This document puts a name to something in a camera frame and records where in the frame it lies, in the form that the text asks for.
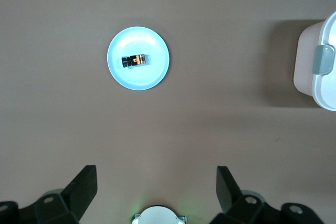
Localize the white lidded box grey clasps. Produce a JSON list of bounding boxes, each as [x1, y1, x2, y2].
[[293, 10, 336, 111]]

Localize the orange and black switch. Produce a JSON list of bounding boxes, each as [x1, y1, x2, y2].
[[121, 53, 152, 69]]

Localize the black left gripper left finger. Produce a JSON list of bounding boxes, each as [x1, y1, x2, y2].
[[0, 165, 98, 224]]

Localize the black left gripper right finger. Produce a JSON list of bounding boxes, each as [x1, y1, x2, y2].
[[209, 166, 324, 224]]

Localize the light blue round plate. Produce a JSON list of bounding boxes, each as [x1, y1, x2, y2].
[[107, 26, 171, 91]]

